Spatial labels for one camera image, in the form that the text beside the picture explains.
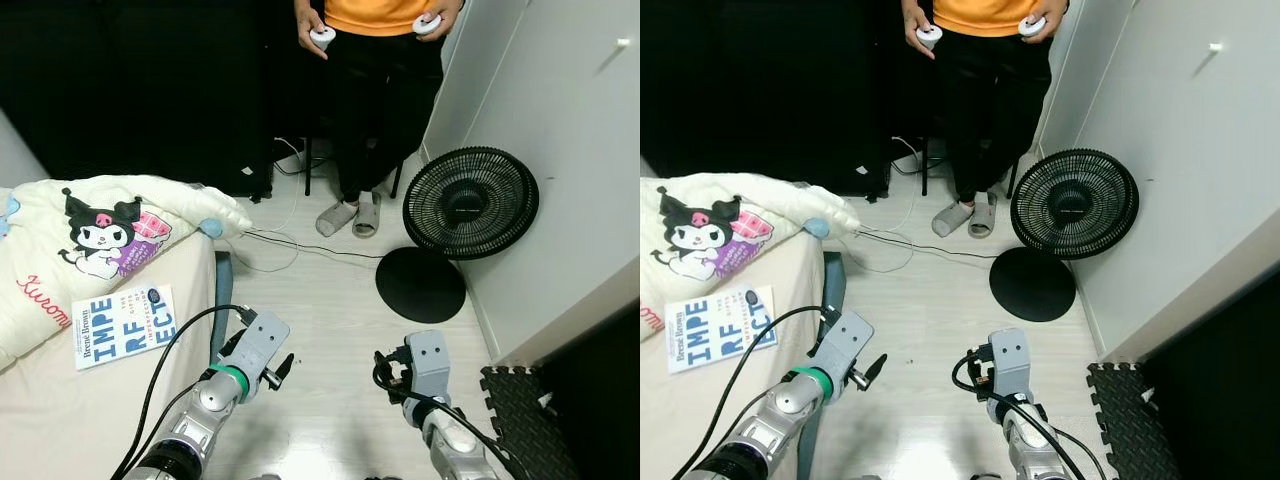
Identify black foam floor mat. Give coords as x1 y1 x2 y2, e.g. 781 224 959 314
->
1087 362 1186 480
480 365 581 480

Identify grey slipper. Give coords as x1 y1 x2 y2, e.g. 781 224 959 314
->
315 200 359 238
352 195 383 239
932 200 976 238
968 192 998 239

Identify cream cartoon print blanket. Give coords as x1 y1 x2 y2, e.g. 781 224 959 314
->
0 175 253 371
640 173 863 336

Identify black standing fan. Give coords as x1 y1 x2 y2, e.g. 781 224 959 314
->
988 148 1141 323
375 147 541 324

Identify mattress with cream sheet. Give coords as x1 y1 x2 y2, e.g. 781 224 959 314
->
640 235 826 480
0 235 216 480

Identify person in orange shirt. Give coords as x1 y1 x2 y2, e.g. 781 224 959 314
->
295 0 466 216
900 0 1071 216

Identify white wardrobe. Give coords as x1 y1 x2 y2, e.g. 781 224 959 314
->
418 0 641 366
1030 0 1280 363

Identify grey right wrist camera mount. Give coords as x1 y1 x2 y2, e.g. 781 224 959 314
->
988 328 1031 399
408 332 451 401

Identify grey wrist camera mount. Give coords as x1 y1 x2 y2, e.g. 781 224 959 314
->
408 332 451 401
235 310 291 376
988 328 1031 399
815 310 873 386

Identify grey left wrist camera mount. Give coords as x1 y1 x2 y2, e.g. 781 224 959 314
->
235 310 291 376
815 310 873 386

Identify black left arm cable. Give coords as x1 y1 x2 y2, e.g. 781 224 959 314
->
110 305 246 480
700 305 833 480

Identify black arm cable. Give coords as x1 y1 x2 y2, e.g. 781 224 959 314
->
372 355 526 480
110 305 246 480
700 305 833 480
950 355 1101 480

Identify dark blue bed frame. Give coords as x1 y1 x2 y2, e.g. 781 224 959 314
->
800 250 849 480
210 250 236 366

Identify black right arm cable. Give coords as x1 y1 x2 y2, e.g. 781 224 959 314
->
372 355 526 480
950 355 1101 480

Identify thin black floor cable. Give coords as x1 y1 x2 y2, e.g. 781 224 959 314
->
245 228 386 261
855 228 1001 261

